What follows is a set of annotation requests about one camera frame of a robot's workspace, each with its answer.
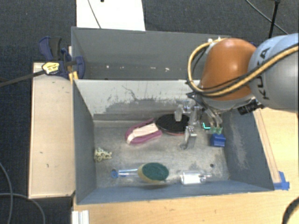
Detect clear tube with blue cap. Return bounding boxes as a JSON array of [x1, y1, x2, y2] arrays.
[[110, 168, 139, 179]]

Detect pale wood board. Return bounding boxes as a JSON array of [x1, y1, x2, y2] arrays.
[[28, 62, 77, 199]]

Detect pale yellow toy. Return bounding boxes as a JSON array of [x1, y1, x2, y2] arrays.
[[93, 147, 113, 163]]

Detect black disc with red rim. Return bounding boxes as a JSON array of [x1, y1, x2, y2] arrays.
[[155, 114, 191, 136]]

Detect grey metal bin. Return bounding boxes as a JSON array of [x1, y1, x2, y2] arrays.
[[71, 26, 275, 205]]

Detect blue block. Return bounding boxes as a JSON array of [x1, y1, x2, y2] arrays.
[[209, 133, 227, 148]]

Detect green and yellow oval sponge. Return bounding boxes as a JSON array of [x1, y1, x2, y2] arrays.
[[137, 162, 170, 184]]

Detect clear and white glass tube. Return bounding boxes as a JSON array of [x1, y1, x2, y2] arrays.
[[179, 170, 213, 185]]

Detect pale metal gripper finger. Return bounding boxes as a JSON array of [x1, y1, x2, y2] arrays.
[[180, 126, 197, 150], [174, 104, 184, 122]]

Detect black cylinder on white bracket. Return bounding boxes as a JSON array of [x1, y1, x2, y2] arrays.
[[237, 101, 264, 116]]

